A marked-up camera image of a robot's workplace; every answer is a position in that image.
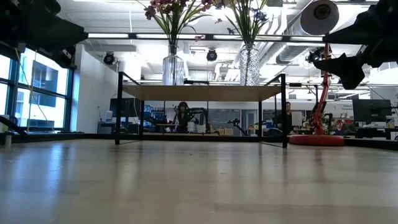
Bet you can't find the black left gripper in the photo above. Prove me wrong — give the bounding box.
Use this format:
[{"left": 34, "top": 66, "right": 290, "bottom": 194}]
[{"left": 0, "top": 0, "right": 89, "bottom": 69}]

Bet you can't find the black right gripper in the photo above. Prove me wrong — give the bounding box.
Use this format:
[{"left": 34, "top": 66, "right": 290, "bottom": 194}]
[{"left": 312, "top": 0, "right": 398, "bottom": 91}]

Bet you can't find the purple artificial flower bunch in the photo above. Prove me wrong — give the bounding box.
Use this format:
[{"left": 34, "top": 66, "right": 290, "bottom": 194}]
[{"left": 143, "top": 0, "right": 226, "bottom": 85}]

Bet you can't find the blue artificial flower bunch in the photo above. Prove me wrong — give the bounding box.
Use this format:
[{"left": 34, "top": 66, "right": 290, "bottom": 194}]
[{"left": 225, "top": 0, "right": 271, "bottom": 85}]

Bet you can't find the diamond-cut clear glass vase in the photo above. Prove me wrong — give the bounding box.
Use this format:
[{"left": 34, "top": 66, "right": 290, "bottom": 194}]
[{"left": 238, "top": 44, "right": 261, "bottom": 87}]

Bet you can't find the ribbed clear glass vase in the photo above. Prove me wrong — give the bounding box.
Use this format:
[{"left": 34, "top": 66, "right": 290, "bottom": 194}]
[{"left": 162, "top": 44, "right": 185, "bottom": 86}]

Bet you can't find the pink artificial flower bunch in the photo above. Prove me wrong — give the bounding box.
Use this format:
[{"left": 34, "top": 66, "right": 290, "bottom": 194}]
[{"left": 136, "top": 0, "right": 225, "bottom": 85}]

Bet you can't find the black ceiling spotlight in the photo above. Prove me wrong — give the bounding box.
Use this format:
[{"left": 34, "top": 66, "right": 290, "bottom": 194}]
[{"left": 305, "top": 46, "right": 326, "bottom": 64}]

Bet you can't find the black computer monitor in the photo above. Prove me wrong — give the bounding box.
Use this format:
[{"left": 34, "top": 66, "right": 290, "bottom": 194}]
[
  {"left": 109, "top": 98, "right": 141, "bottom": 118},
  {"left": 352, "top": 99, "right": 392, "bottom": 124}
]

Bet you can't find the large window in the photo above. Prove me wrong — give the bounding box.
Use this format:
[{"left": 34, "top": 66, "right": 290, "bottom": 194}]
[{"left": 0, "top": 46, "right": 74, "bottom": 133}]

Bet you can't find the person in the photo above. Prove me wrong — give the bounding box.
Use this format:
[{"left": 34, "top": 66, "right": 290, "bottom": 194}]
[
  {"left": 279, "top": 101, "right": 295, "bottom": 135},
  {"left": 175, "top": 101, "right": 191, "bottom": 134}
]

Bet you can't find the red desk lamp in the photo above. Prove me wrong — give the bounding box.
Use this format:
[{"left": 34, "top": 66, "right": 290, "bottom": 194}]
[{"left": 288, "top": 0, "right": 345, "bottom": 147}]

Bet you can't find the silver ventilation duct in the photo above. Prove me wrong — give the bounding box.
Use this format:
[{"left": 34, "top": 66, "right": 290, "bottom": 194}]
[{"left": 264, "top": 12, "right": 315, "bottom": 65}]

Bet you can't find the wooden shelf with black frame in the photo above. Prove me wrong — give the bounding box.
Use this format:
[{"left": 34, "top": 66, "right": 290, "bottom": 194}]
[{"left": 114, "top": 71, "right": 289, "bottom": 149}]

